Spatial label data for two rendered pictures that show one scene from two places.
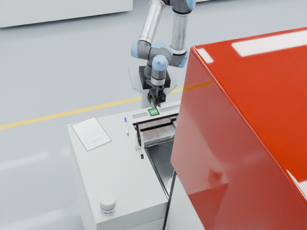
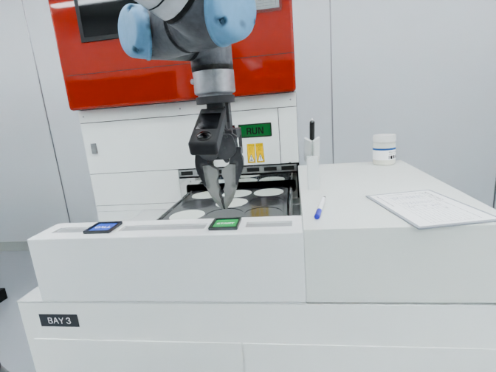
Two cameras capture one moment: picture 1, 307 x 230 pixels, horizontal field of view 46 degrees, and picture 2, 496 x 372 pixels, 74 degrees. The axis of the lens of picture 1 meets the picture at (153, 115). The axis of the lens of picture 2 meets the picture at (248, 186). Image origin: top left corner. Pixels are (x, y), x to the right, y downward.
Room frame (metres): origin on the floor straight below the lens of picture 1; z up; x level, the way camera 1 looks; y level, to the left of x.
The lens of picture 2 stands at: (1.98, 0.39, 1.18)
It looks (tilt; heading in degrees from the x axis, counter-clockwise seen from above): 13 degrees down; 214
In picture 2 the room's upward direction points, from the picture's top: 5 degrees counter-clockwise
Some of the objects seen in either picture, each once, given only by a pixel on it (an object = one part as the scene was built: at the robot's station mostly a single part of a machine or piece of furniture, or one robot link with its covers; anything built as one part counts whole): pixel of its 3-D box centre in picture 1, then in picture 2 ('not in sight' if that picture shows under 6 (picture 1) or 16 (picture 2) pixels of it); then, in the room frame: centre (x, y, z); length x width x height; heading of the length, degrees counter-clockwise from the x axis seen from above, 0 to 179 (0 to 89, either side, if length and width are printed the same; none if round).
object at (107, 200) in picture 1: (107, 203); (384, 149); (0.84, 0.16, 1.01); 0.07 x 0.07 x 0.10
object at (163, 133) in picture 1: (165, 133); not in sight; (1.43, -0.08, 0.87); 0.36 x 0.08 x 0.03; 116
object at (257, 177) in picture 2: not in sight; (237, 187); (1.01, -0.31, 0.89); 0.44 x 0.02 x 0.10; 116
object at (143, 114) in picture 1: (172, 115); (169, 258); (1.55, -0.11, 0.89); 0.55 x 0.09 x 0.14; 116
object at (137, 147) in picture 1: (139, 143); (312, 162); (1.19, 0.06, 1.03); 0.06 x 0.04 x 0.13; 26
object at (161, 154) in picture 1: (187, 163); (231, 203); (1.20, -0.21, 0.90); 0.34 x 0.34 x 0.01; 26
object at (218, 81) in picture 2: (158, 79); (212, 85); (1.48, -0.01, 1.23); 0.08 x 0.08 x 0.05
